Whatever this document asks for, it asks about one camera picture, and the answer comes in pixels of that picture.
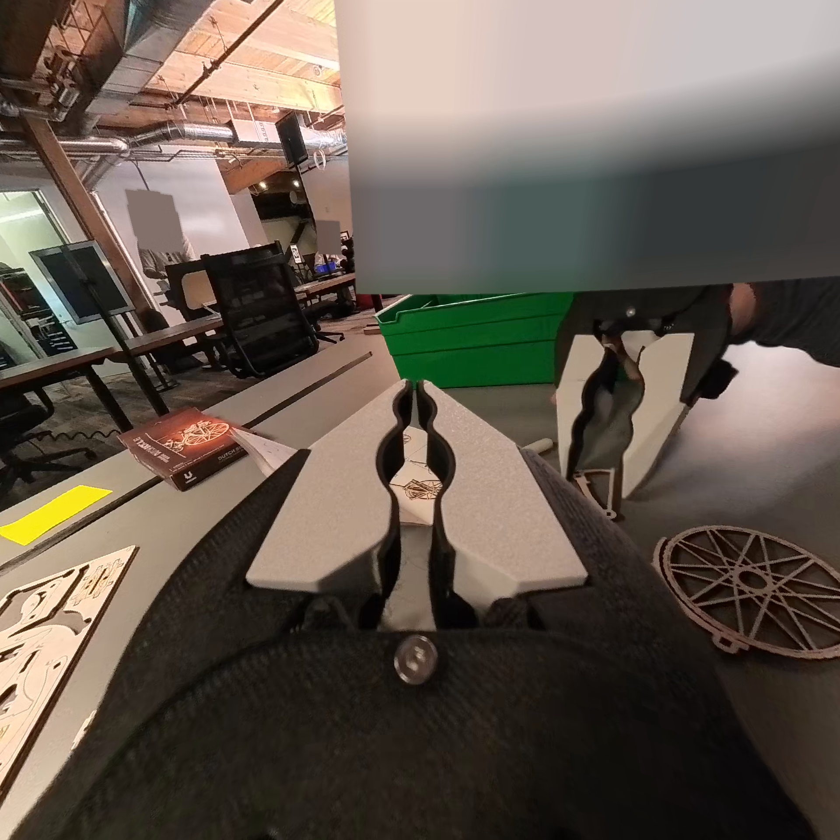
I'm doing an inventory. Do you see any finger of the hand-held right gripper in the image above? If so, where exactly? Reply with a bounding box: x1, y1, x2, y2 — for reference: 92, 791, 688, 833
613, 330, 697, 501
554, 335, 621, 480

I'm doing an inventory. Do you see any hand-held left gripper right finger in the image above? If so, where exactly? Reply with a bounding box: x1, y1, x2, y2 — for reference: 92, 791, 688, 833
415, 379, 589, 603

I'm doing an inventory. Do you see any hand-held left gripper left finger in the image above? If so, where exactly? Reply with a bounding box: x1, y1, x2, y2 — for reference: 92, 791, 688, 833
245, 379, 414, 598

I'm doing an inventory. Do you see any wooden triangular frame part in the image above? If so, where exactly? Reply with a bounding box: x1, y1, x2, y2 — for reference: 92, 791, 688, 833
572, 465, 623, 521

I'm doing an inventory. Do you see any person's right forearm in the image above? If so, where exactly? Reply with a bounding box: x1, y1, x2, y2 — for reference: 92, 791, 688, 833
748, 279, 840, 370

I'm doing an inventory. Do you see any dark model kit box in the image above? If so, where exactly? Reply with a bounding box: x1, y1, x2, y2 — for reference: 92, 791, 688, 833
117, 407, 256, 493

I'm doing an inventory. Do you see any large wooden parts sheet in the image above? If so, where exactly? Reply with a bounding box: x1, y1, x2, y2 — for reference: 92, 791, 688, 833
0, 545, 140, 798

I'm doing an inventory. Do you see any person's right hand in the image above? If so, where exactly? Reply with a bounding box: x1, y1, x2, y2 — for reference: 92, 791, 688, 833
730, 284, 757, 340

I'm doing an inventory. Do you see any instruction booklet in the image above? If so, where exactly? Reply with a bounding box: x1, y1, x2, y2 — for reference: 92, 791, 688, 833
233, 425, 454, 529

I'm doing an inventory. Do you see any green plastic bin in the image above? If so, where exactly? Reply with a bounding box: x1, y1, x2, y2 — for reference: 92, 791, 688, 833
374, 293, 578, 392

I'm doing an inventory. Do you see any wooden spoked wheel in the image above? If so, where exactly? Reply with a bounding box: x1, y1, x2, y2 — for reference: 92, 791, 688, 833
653, 525, 840, 657

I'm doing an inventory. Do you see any black mesh office chair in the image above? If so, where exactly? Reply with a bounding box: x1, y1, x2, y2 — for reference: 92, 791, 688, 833
200, 244, 345, 380

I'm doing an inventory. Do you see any chair with wooden back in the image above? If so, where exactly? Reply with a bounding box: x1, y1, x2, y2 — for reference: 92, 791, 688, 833
164, 261, 221, 324

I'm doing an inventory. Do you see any yellow tape strip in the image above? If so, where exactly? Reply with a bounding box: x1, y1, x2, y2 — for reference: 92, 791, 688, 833
0, 484, 114, 547

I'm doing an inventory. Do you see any dark wooden desk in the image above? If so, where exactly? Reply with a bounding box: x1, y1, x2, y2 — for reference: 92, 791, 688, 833
0, 317, 227, 434

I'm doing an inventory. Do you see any dark screen on stand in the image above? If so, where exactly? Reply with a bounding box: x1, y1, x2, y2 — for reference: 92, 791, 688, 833
29, 239, 173, 421

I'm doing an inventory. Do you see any ceiling-mounted black screen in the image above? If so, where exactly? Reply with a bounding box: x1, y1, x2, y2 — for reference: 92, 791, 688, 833
274, 110, 311, 166

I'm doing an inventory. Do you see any black coiled cable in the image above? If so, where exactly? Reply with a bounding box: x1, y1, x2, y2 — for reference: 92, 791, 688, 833
38, 428, 127, 450

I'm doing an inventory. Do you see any wooden support post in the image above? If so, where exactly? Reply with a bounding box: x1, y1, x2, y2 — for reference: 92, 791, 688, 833
18, 110, 160, 312

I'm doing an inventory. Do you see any silver ventilation duct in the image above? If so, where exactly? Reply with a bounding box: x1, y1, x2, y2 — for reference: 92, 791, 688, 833
0, 120, 238, 166

